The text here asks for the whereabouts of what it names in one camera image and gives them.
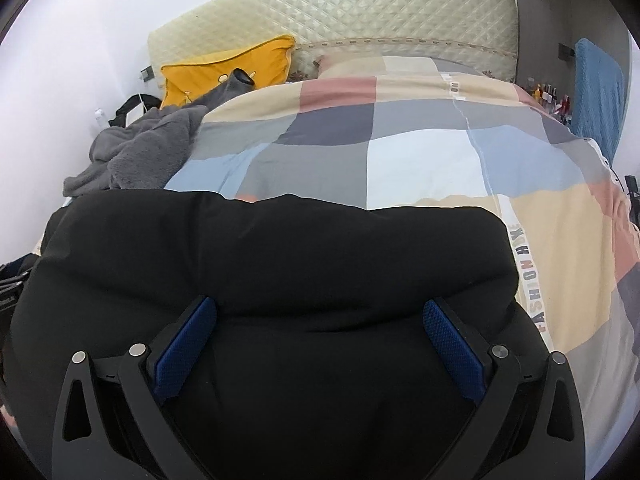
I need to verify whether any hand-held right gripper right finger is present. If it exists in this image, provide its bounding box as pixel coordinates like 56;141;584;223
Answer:
422;297;586;480

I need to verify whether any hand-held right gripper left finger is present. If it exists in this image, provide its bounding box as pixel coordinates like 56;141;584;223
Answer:
52;295;218;480

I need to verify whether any black padded jacket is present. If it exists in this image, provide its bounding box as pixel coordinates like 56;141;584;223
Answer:
2;190;556;480

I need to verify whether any pastel patchwork duvet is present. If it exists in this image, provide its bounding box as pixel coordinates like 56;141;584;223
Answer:
165;55;640;480

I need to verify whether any grey fleece garment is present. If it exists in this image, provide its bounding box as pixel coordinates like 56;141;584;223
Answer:
62;105;211;198

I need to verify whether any black stand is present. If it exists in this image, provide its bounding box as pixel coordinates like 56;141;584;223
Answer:
625;175;640;226

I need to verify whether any dark grey hair dryer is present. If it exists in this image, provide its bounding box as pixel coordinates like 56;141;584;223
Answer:
192;67;257;108

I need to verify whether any row of small bottles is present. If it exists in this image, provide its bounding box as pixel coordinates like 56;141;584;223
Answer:
525;77;573;126

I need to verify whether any yellow pillow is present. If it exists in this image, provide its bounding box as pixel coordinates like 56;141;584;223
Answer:
160;35;296;110

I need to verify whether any blue towel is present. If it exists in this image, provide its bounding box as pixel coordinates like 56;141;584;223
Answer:
570;37;627;161

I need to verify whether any white patterned pillow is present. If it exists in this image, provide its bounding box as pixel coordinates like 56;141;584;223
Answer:
287;52;326;83

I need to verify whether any cream quilted headboard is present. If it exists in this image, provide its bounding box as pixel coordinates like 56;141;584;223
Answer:
146;0;518;111

